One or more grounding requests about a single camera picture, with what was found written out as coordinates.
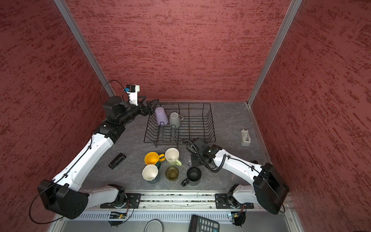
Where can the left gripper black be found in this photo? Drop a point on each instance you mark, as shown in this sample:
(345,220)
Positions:
(149,110)

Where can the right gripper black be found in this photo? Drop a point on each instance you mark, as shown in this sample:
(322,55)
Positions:
(195,163)

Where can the lavender plastic cup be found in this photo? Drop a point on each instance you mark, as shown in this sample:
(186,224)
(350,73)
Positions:
(161,116)

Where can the clear glass tumbler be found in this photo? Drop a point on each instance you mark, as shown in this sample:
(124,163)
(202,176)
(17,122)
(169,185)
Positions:
(189,162)

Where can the black mug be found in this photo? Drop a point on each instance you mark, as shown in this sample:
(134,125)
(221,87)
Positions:
(193,177)

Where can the white ceramic mug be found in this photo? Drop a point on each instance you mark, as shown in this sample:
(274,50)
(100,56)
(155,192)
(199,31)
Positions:
(175,119)

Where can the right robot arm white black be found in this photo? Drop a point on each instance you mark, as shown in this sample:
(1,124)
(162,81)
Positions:
(269,189)

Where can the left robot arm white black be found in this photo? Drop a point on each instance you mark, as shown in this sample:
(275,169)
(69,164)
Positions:
(63,194)

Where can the olive green glass cup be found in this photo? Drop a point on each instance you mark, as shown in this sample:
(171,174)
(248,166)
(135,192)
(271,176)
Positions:
(172,173)

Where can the white plastic tape dispenser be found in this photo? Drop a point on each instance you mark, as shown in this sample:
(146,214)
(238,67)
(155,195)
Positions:
(245,138)

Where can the yellow mug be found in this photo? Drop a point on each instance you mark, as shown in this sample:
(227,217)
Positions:
(154,158)

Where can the white cup dark green base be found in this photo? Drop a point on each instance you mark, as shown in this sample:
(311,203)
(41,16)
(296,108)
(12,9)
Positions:
(150,173)

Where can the black stapler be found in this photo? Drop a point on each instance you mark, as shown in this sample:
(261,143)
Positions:
(117,161)

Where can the black calculator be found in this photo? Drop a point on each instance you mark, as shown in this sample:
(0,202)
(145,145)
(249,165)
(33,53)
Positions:
(201,224)

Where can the round grey disc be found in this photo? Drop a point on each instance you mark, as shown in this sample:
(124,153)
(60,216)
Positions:
(154,226)

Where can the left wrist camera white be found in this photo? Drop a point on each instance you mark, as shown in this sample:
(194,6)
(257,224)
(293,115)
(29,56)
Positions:
(132,92)

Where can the black wire dish rack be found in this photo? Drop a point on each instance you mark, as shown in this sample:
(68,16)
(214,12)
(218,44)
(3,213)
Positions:
(196,121)

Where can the cream mug green handle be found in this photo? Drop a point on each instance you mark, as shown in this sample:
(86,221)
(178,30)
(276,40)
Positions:
(172,157)

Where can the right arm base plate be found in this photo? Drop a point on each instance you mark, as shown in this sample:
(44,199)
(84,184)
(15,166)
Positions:
(222,201)

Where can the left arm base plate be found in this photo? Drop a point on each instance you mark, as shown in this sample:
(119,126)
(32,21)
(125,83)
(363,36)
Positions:
(132,200)

